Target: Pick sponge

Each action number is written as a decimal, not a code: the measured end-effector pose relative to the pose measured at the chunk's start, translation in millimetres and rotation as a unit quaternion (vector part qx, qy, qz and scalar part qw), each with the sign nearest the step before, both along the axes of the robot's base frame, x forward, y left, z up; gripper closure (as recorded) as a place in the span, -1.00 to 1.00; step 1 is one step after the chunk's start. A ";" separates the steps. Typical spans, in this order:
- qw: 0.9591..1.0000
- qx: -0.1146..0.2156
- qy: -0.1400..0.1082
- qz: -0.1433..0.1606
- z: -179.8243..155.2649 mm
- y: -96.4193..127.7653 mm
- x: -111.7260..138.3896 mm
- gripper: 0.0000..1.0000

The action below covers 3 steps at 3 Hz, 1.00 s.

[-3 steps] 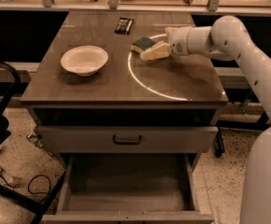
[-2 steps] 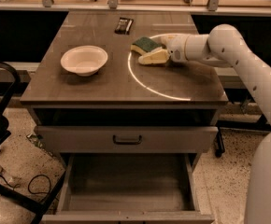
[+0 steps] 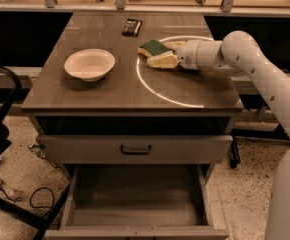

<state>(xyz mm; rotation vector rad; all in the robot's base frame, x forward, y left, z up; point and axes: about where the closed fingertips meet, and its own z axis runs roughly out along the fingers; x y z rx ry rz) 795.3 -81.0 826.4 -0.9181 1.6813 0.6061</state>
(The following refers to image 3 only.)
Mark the white paper bowl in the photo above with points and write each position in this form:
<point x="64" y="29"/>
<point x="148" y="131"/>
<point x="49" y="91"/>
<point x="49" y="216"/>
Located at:
<point x="89" y="65"/>

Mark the closed middle drawer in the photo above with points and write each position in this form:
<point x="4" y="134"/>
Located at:
<point x="88" y="149"/>

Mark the black stand with wheel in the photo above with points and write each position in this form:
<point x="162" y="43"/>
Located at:
<point x="277" y="134"/>

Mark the black drawer handle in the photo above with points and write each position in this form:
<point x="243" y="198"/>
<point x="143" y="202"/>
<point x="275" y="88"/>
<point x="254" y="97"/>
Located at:
<point x="135" y="151"/>

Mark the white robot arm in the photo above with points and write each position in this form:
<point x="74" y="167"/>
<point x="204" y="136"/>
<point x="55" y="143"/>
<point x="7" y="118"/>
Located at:
<point x="239" y="53"/>

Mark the open bottom drawer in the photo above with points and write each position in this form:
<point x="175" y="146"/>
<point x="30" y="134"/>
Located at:
<point x="137" y="202"/>

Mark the green and yellow sponge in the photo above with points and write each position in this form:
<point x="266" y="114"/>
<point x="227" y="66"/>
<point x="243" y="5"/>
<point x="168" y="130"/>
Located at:
<point x="153" y="48"/>

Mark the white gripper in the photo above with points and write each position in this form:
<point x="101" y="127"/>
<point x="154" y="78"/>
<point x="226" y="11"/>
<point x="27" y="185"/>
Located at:
<point x="187" y="55"/>

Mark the black snack bar wrapper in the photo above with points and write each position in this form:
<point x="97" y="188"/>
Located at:
<point x="132" y="28"/>

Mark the grey drawer cabinet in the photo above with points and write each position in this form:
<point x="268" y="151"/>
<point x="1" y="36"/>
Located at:
<point x="131" y="99"/>

